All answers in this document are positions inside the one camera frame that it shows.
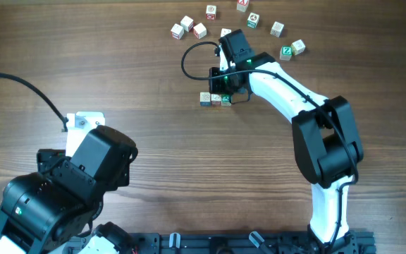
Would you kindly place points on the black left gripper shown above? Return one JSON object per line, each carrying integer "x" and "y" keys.
{"x": 46, "y": 159}

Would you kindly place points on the green letter block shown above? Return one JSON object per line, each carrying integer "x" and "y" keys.
{"x": 225, "y": 100}

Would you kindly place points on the blue-sided white block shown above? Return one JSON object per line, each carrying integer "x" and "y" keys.
{"x": 205, "y": 99}

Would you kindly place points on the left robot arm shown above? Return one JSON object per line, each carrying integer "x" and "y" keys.
{"x": 42, "y": 210}

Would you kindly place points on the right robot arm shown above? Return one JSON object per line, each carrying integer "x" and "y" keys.
{"x": 327, "y": 147}

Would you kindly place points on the green N block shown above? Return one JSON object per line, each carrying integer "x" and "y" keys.
{"x": 225, "y": 31}

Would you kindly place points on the green ladybug block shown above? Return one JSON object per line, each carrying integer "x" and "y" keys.
{"x": 253, "y": 20}

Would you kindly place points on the red X block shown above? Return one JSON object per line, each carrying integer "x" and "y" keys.
{"x": 242, "y": 5}

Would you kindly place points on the red animal sketch block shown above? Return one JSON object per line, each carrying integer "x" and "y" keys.
{"x": 199, "y": 31}

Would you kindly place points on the red Q block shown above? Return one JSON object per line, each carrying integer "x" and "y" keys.
{"x": 211, "y": 12}

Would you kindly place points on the blue K block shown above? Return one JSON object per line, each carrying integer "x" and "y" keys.
{"x": 277, "y": 29}

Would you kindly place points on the green Z block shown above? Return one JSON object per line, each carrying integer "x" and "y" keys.
{"x": 286, "y": 53}

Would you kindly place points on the red-edged white block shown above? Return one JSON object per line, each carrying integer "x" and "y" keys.
{"x": 187, "y": 23}

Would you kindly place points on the red Z white block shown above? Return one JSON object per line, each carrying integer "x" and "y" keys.
{"x": 177, "y": 31}

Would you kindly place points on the yellow turtle block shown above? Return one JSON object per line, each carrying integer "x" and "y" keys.
{"x": 298, "y": 47}

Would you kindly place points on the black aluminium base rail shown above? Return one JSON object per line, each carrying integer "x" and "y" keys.
{"x": 287, "y": 242}

